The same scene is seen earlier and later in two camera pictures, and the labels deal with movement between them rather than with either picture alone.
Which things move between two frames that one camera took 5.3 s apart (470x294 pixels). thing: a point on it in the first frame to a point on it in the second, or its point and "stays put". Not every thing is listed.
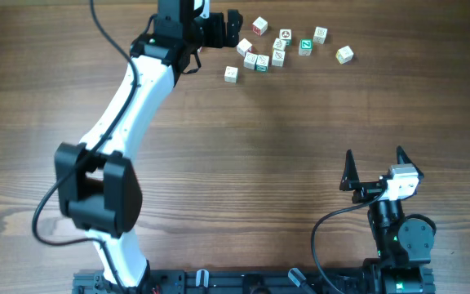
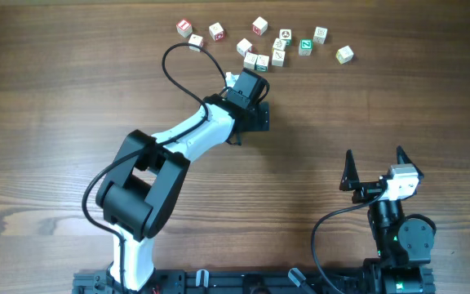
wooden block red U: (250, 60) stays put
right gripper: (350, 182) stays put
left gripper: (216, 21) to (259, 118)
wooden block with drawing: (277, 58) stays put
